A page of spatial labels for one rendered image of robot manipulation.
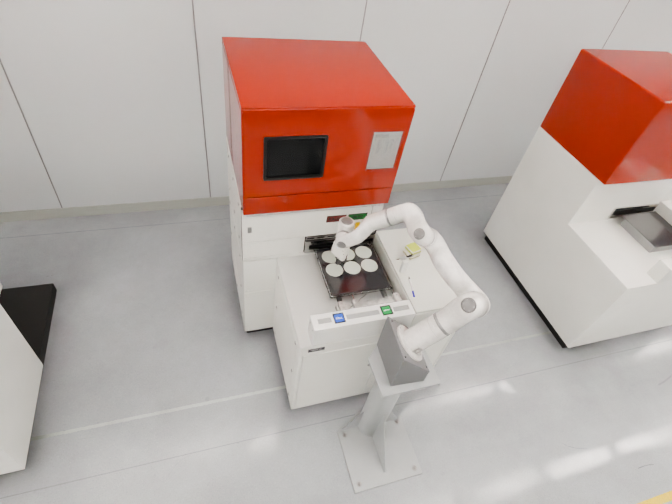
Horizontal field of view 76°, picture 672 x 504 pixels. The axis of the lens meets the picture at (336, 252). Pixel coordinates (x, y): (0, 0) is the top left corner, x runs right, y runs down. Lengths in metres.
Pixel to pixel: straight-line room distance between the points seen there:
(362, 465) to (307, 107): 2.07
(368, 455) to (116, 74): 3.03
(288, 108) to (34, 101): 2.21
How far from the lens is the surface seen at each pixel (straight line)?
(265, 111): 1.91
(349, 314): 2.20
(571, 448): 3.51
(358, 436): 2.94
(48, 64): 3.59
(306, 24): 3.48
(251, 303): 2.89
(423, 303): 2.35
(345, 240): 2.19
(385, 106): 2.07
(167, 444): 2.94
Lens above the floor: 2.72
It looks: 46 degrees down
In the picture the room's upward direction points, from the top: 11 degrees clockwise
